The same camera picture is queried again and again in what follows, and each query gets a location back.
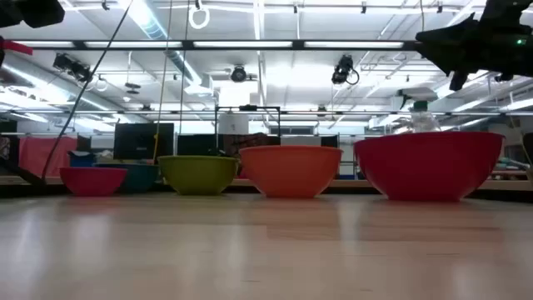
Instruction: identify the small magenta plastic bowl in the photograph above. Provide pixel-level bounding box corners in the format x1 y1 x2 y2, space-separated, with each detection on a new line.
59 166 128 198

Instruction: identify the thick black hanging cable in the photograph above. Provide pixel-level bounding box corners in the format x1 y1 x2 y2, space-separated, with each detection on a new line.
40 0 135 183

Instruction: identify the brown woven bag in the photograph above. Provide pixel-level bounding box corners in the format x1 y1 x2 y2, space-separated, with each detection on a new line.
222 132 281 158

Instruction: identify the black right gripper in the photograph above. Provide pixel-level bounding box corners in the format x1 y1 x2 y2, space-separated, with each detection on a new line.
415 12 533 92

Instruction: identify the black box-shaped mounted device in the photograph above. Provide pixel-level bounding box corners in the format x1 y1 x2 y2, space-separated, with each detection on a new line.
52 52 93 83

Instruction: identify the large red plastic bowl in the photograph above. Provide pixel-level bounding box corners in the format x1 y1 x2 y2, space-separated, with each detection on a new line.
353 131 506 203

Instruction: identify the teal plastic bowl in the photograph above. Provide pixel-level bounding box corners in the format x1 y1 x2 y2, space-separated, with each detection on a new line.
93 162 161 194

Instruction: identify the round black ceiling camera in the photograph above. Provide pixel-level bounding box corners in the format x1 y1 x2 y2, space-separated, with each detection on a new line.
230 65 248 83

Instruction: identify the red partition cloth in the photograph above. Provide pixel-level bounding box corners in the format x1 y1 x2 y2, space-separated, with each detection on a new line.
17 135 78 178

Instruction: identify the red strap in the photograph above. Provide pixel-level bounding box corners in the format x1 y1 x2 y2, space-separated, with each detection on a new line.
0 37 34 56

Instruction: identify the blue storage box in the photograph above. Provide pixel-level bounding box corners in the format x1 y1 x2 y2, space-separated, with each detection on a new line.
67 150 97 168

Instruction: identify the black frame beam with lights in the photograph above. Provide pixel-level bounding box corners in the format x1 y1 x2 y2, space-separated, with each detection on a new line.
12 39 420 51

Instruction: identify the black camera with looped cable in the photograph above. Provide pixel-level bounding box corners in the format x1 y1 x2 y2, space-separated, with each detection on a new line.
331 54 361 87

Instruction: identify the clear spray bottle green cap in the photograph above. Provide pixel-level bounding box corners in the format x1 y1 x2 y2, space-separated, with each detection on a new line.
406 100 442 134

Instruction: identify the black metal stand frame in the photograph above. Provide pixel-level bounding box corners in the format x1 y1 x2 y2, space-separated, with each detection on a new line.
214 105 281 156

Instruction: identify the green plastic bowl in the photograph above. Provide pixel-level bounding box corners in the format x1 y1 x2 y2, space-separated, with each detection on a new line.
157 155 240 197

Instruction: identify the white cylinder container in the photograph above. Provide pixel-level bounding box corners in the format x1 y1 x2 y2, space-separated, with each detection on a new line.
218 112 250 135

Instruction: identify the thin grey hanging cable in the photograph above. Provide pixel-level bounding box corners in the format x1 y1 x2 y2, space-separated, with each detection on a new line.
154 0 174 138

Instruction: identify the orange plastic bowl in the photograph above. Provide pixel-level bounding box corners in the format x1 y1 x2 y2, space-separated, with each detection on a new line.
238 145 344 199

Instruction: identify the small black monitor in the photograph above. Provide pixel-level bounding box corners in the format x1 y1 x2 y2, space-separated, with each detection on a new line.
177 133 217 157

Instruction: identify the large black monitor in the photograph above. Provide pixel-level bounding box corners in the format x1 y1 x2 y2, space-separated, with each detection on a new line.
113 122 175 161

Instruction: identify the white hanging ring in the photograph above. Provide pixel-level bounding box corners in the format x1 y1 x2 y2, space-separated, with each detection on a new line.
187 3 211 31

